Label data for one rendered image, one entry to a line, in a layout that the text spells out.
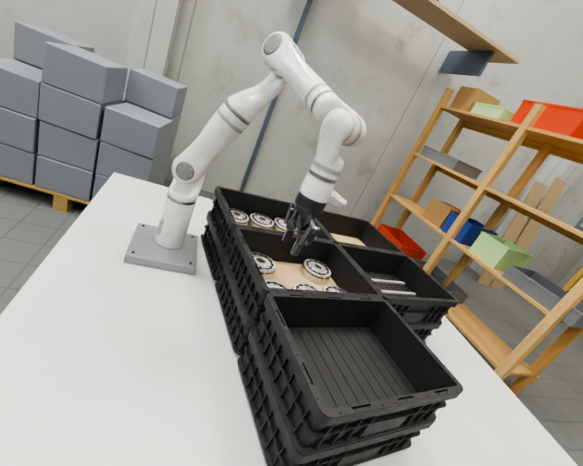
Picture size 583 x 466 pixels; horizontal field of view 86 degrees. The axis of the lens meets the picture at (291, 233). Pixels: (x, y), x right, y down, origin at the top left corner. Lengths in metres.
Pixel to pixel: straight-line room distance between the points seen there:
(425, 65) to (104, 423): 4.00
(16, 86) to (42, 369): 2.03
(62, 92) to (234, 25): 1.67
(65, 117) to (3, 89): 0.34
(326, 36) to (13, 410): 3.46
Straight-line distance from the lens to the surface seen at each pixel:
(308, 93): 0.80
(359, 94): 3.79
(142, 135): 2.35
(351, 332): 0.94
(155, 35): 3.20
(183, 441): 0.74
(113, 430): 0.74
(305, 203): 0.74
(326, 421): 0.58
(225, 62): 3.45
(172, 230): 1.10
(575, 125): 3.03
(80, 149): 2.53
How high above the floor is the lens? 1.34
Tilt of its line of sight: 23 degrees down
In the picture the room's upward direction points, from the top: 24 degrees clockwise
